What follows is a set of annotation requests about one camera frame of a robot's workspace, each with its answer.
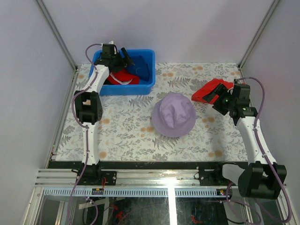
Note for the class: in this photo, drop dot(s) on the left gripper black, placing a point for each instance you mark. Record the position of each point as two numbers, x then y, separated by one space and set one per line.
122 61

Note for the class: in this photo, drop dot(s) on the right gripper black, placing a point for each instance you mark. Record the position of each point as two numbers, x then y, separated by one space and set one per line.
221 91

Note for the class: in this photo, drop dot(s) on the blue plastic bin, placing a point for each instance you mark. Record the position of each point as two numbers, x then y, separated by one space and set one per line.
131 90

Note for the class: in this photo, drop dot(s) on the lilac bucket hat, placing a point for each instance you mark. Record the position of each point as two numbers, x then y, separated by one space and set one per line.
174 115

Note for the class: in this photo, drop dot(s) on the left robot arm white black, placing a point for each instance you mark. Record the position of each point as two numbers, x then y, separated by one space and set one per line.
87 108

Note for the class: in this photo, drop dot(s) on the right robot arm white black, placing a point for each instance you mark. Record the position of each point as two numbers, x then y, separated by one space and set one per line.
263 177

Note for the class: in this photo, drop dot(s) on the red cloth hat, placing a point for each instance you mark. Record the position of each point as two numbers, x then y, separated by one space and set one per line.
211 85

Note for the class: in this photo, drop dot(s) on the navy blue hat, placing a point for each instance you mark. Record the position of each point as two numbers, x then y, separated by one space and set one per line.
139 68

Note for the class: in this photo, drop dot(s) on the red cap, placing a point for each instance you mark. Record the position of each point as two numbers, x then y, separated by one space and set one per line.
122 77

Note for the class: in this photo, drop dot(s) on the floral table mat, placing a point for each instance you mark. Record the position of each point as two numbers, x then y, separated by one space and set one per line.
126 132

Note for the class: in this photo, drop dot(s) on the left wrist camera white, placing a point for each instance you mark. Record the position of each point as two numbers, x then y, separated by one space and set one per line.
109 48

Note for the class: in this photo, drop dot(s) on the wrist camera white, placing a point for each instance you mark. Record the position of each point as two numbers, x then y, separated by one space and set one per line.
237 80
109 48

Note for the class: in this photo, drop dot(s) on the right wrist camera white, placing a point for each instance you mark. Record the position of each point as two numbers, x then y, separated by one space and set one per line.
237 80

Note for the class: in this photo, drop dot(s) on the right aluminium frame post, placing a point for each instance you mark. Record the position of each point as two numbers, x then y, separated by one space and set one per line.
274 5

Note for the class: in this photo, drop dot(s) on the aluminium frame post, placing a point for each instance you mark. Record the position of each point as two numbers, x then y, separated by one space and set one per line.
274 5
50 22

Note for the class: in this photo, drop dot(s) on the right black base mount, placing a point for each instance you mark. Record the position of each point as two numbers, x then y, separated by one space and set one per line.
210 173

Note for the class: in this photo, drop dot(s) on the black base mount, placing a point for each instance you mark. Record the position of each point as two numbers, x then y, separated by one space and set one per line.
210 173
103 177

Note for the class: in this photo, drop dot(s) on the left aluminium frame post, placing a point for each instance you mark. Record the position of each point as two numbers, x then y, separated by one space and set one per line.
50 22

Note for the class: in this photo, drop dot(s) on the blue white cable duct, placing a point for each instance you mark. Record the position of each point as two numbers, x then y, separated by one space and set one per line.
136 192

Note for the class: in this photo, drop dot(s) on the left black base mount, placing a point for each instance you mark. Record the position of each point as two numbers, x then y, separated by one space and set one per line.
103 177

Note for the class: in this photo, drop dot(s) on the aluminium front rail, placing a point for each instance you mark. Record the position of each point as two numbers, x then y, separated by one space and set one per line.
132 178

